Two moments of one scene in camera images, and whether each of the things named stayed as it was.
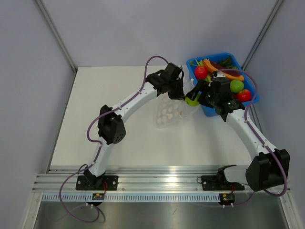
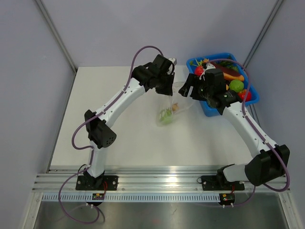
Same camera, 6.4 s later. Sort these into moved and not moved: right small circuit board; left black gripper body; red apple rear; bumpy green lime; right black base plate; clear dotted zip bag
Moved: clear dotted zip bag; left black gripper body
Not moved: right small circuit board; right black base plate; red apple rear; bumpy green lime
